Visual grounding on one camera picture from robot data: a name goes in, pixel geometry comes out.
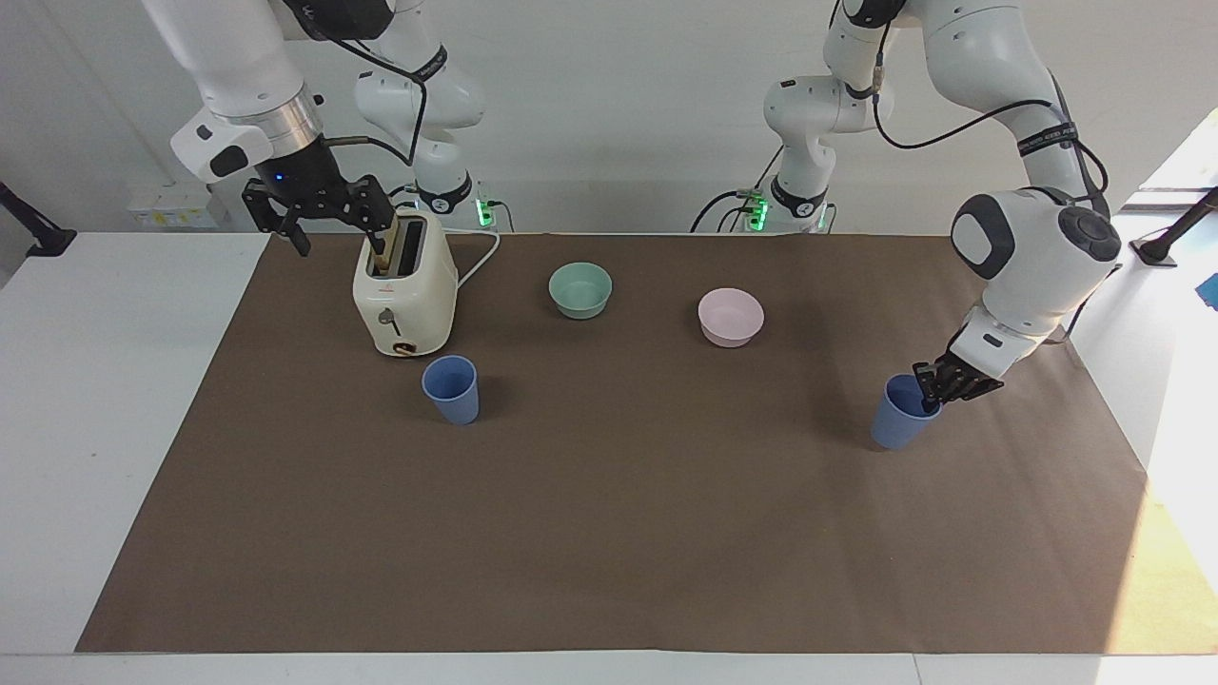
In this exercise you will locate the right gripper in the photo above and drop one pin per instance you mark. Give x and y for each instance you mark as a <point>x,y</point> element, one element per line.
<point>306,173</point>

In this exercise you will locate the blue cup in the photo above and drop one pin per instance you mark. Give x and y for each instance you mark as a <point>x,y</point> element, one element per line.
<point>894,423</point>
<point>454,392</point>

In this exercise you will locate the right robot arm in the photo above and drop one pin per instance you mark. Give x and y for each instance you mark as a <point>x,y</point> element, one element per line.
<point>238,67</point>

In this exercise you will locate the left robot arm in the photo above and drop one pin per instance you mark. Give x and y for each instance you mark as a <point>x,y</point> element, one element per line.
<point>1032,257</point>

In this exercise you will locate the toast slice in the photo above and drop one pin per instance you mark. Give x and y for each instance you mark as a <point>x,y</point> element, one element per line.
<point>383,255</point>

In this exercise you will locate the cream white toaster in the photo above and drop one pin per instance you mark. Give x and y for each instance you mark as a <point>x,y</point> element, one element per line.
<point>404,295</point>

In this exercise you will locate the white socket box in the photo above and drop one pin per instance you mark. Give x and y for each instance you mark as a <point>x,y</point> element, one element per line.
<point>176,211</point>

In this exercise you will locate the green bowl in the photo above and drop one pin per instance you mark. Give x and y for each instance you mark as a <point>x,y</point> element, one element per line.
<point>580,290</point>

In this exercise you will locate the black stand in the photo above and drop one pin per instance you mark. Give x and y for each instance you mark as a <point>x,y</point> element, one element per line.
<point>1166,238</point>
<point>38,233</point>

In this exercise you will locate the pink bowl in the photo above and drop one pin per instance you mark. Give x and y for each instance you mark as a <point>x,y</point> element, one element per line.
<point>731,319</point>

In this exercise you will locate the blue object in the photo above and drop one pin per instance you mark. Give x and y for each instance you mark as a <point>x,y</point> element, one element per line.
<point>1210,291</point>

